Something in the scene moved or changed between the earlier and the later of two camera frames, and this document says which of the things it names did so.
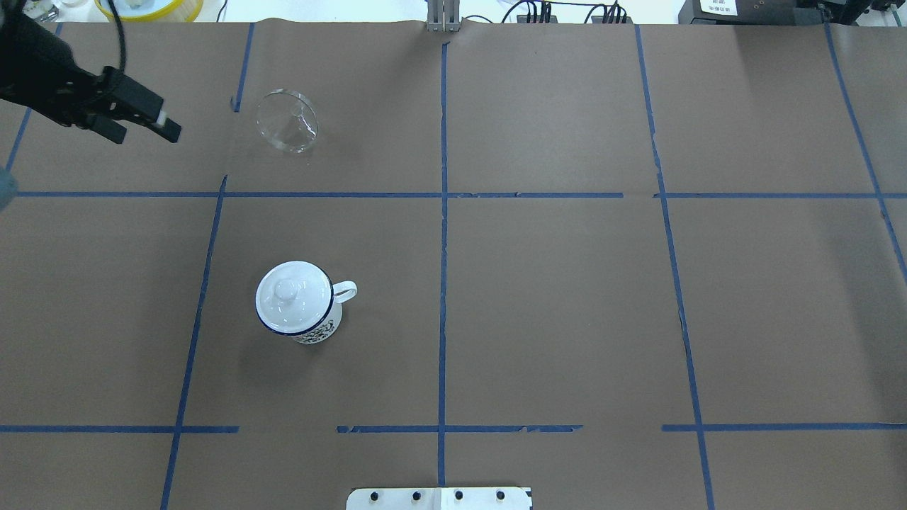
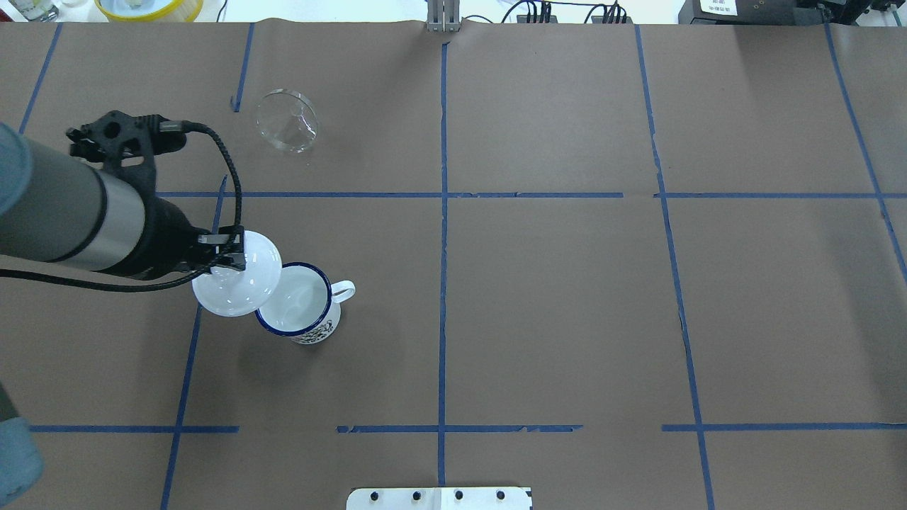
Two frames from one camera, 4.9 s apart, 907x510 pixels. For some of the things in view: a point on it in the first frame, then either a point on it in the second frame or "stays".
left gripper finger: [107, 127] -> [235, 260]
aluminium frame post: [443, 15] stays
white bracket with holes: [438, 499] stays
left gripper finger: [132, 102] -> [230, 239]
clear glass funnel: [288, 120] stays
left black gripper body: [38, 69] -> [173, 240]
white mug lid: [294, 297] -> [228, 291]
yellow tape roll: [188, 10] stays
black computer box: [751, 12] stays
